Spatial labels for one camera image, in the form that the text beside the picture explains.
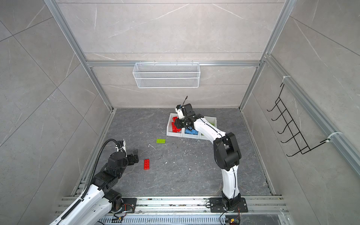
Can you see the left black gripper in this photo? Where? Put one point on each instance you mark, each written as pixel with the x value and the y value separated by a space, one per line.
pixel 131 161

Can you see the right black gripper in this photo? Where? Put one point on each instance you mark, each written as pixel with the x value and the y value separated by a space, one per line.
pixel 178 124

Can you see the blue lego brick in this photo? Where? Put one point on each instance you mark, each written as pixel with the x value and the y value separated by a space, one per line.
pixel 191 132

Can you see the red lego brick small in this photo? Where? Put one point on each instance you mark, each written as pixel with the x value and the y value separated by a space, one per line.
pixel 174 119

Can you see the red arch lego piece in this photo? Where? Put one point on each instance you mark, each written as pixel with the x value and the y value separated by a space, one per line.
pixel 176 130

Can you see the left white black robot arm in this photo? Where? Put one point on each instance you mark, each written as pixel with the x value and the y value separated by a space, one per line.
pixel 99 198

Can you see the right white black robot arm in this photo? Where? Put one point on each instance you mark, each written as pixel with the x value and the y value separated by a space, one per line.
pixel 226 150

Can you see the white middle plastic bin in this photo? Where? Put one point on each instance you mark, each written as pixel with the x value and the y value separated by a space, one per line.
pixel 188 136

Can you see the white plastic bin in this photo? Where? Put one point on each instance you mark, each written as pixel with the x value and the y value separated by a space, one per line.
pixel 188 136
pixel 211 120
pixel 171 129

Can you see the white right plastic bin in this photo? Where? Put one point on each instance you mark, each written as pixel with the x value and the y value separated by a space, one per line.
pixel 211 120

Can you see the white left plastic bin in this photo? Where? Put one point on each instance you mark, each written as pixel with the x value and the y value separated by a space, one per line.
pixel 171 129

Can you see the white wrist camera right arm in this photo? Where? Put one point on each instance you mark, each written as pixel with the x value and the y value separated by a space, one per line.
pixel 179 112

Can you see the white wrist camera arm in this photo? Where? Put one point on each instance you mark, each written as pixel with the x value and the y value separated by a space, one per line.
pixel 179 112
pixel 121 147

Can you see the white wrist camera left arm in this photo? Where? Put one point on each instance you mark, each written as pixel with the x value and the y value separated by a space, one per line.
pixel 121 147

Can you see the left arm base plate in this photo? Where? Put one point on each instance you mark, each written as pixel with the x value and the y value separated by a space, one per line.
pixel 121 205

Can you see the white wire mesh basket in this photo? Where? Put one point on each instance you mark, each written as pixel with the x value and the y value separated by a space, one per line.
pixel 167 75

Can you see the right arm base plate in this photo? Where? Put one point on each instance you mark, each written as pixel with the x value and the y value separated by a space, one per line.
pixel 219 204

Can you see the black wire hook rack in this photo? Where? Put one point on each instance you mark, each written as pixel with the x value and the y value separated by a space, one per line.
pixel 292 127

